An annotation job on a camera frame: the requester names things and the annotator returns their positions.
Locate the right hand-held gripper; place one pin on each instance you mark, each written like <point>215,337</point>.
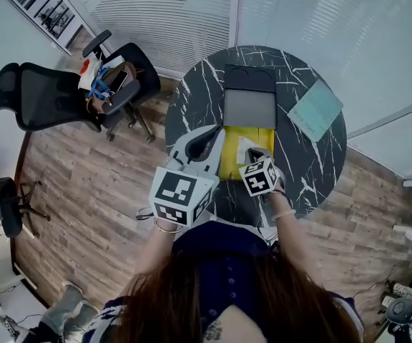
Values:
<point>258,181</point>

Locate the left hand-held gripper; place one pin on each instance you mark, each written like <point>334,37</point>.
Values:
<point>174,191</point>

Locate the black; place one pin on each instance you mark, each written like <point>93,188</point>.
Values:
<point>249,109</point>

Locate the person's right forearm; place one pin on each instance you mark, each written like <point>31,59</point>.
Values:
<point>292,234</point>

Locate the person's left forearm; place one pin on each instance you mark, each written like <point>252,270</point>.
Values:
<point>152,252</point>

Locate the teal book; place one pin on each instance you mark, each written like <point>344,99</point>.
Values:
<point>315,109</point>

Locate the silver bangle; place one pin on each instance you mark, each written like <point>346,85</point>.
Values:
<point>166,231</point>

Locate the person's dark blue top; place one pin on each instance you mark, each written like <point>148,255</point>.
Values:
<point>227,248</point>

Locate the smartphone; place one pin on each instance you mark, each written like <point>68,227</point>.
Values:
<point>119,80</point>

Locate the brown leather bag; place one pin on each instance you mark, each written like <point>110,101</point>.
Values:
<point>95,105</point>

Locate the white and red plastic bag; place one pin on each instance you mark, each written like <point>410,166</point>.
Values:
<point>88,77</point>

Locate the black mesh office chair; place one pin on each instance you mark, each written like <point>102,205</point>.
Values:
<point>38,95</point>

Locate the black swivel chair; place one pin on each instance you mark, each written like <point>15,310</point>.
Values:
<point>9,209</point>

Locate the black railing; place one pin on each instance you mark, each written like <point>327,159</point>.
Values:
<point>54,20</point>

